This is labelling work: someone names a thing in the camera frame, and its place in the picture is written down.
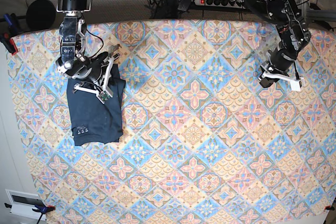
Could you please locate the dark blue t-shirt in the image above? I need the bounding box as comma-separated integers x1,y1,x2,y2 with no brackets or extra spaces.
67,64,126,146

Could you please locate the white power strip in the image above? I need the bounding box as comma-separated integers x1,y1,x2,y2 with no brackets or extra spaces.
194,0,245,8

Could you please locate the orange clamp bottom right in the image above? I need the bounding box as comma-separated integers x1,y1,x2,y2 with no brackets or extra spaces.
324,206,335,211

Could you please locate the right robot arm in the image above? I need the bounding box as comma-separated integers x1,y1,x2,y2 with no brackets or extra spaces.
56,0,113,91

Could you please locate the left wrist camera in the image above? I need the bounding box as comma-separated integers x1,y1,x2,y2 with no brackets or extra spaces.
289,78,304,92

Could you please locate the blue orange clamp bottom left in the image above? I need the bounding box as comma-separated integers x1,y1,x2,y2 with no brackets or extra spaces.
4,203,55,223

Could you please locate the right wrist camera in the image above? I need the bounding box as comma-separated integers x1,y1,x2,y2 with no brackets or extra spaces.
97,91,112,104

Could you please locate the patterned tablecloth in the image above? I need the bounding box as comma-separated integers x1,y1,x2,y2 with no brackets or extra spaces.
7,20,335,223

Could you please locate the red black clamp left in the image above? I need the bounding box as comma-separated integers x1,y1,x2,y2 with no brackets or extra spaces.
0,33,18,55

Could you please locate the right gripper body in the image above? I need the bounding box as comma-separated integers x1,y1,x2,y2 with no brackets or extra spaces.
67,52,110,88

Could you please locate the white wall panel box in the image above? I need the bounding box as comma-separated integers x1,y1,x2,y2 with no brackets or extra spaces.
5,189,43,220

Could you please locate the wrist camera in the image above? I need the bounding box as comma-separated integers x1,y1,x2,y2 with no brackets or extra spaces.
97,91,112,104
289,78,304,92

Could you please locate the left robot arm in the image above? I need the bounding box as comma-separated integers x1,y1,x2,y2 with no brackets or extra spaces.
244,0,311,92

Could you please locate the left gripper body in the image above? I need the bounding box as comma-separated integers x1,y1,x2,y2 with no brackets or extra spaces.
264,48,296,74

